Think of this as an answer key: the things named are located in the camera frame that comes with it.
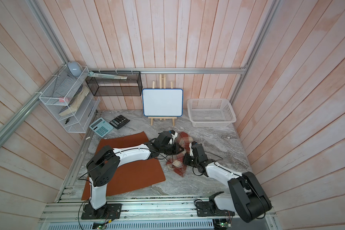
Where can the grey computer mouse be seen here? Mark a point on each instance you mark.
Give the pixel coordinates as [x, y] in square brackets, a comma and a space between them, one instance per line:
[75, 68]

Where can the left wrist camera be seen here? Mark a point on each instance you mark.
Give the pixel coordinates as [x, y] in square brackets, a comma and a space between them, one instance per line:
[174, 135]

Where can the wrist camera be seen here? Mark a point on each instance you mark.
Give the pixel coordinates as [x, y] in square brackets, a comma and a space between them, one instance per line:
[190, 148]
[174, 135]

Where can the white wire shelf rack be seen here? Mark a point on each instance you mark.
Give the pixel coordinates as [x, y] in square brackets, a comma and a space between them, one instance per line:
[69, 99]

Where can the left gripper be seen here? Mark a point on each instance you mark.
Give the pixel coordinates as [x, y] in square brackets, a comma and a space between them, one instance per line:
[177, 146]

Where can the book on shelf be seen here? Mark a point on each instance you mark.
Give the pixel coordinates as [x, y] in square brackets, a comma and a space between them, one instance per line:
[76, 102]

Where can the rust orange skirt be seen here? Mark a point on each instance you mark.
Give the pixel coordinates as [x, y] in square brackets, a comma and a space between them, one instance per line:
[136, 175]

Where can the pale green ruler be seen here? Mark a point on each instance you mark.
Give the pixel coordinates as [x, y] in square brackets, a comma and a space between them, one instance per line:
[106, 76]

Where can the black mesh wall basket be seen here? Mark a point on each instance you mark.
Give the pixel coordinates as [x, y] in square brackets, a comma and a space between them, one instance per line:
[106, 87]

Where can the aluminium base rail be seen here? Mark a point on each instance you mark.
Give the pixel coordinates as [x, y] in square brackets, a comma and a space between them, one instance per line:
[139, 208]

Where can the white plastic basket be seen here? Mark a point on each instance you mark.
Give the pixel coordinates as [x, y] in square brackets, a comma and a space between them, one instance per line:
[210, 112]

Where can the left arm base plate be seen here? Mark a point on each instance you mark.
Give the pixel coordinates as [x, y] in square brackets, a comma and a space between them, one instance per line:
[107, 211]

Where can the white board blue frame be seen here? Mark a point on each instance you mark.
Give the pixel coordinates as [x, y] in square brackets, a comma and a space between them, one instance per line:
[162, 102]

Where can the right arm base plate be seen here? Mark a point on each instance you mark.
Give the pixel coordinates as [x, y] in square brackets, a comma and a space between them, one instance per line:
[208, 209]

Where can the red plaid skirt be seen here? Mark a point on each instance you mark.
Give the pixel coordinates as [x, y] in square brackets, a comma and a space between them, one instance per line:
[176, 162]

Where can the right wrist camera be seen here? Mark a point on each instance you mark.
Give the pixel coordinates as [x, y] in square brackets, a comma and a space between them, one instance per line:
[190, 148]

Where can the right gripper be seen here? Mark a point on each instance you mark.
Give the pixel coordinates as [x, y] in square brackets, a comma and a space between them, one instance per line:
[186, 156]

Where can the teal calculator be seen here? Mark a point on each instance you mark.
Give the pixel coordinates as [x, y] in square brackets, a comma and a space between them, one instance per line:
[101, 127]

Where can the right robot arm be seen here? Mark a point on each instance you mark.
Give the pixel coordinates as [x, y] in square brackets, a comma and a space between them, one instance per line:
[246, 197]

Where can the black calculator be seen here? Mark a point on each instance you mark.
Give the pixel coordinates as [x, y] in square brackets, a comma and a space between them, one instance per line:
[119, 122]

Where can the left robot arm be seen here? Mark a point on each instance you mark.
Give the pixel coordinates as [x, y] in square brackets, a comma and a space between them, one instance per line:
[102, 167]

